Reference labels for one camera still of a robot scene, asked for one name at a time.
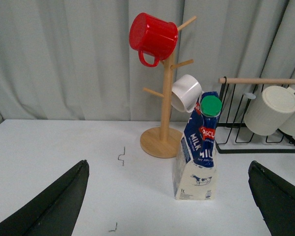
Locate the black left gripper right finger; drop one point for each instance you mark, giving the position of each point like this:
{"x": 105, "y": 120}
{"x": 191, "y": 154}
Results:
{"x": 275, "y": 198}

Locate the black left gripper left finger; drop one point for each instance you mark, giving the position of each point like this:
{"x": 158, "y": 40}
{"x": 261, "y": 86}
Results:
{"x": 55, "y": 210}

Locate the blue white milk carton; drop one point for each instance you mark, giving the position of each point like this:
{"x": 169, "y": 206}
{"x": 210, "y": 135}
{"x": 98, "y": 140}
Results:
{"x": 194, "y": 172}

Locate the wooden mug tree stand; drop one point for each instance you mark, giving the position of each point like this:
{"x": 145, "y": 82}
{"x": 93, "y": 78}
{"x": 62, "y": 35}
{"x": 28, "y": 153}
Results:
{"x": 163, "y": 141}

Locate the white hanging mug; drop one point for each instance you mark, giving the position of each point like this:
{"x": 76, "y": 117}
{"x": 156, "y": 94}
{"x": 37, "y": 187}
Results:
{"x": 185, "y": 92}

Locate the red metal mug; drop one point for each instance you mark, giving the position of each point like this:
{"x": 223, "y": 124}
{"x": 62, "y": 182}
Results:
{"x": 154, "y": 39}

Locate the black wire cup rack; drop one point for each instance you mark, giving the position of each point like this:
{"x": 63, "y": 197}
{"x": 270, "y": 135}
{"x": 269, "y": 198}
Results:
{"x": 233, "y": 137}

